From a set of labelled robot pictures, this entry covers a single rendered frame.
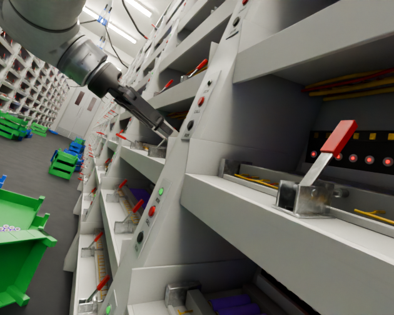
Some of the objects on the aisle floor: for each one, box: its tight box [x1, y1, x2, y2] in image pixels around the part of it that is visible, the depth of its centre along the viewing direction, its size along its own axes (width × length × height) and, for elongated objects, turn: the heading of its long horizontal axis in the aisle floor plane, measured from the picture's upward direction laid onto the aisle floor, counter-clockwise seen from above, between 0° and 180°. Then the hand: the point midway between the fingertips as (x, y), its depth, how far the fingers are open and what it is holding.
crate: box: [29, 213, 50, 230], centre depth 103 cm, size 30×20×8 cm
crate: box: [0, 182, 45, 233], centre depth 91 cm, size 30×20×8 cm
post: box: [98, 0, 341, 315], centre depth 45 cm, size 20×9×176 cm, turn 14°
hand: (168, 134), depth 58 cm, fingers open, 3 cm apart
